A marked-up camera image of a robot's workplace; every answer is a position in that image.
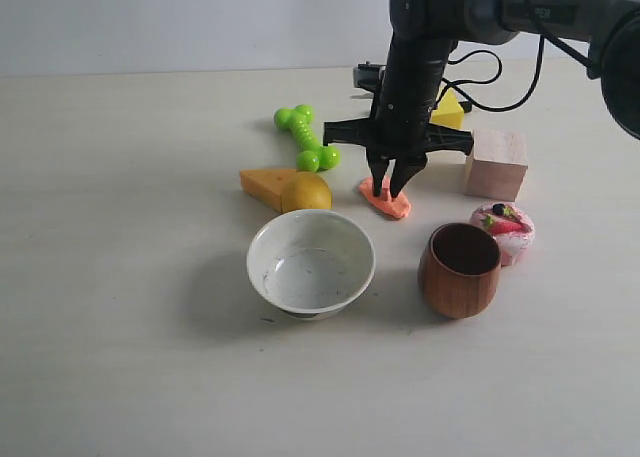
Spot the light wooden cube block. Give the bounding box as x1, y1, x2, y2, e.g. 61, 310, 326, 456
463, 130, 529, 202

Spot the pink strawberry cake toy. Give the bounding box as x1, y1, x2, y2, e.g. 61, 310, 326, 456
469, 202, 535, 267

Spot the black cable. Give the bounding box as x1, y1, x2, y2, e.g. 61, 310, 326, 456
439, 0, 601, 114

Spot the yellow potato toy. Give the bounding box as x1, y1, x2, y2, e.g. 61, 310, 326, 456
281, 172, 332, 213

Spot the orange salmon toy piece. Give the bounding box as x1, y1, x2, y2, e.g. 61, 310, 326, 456
358, 176, 412, 220

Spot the white speckled ceramic bowl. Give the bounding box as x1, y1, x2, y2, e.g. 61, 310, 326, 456
246, 209, 376, 321

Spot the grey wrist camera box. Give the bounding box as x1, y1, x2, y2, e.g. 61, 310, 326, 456
352, 61, 386, 100

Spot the orange cheese wedge toy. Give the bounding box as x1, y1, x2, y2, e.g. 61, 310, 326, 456
239, 168, 298, 213

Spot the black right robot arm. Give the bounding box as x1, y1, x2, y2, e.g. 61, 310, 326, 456
323, 0, 639, 196

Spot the green toy dog bone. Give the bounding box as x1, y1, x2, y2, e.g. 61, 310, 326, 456
273, 104, 341, 173

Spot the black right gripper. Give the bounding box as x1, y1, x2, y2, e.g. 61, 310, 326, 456
322, 84, 474, 198

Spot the yellow cheese wedge toy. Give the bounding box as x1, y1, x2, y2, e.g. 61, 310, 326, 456
430, 89, 465, 129

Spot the brown wooden cup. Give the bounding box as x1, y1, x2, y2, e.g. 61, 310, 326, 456
417, 222, 501, 320

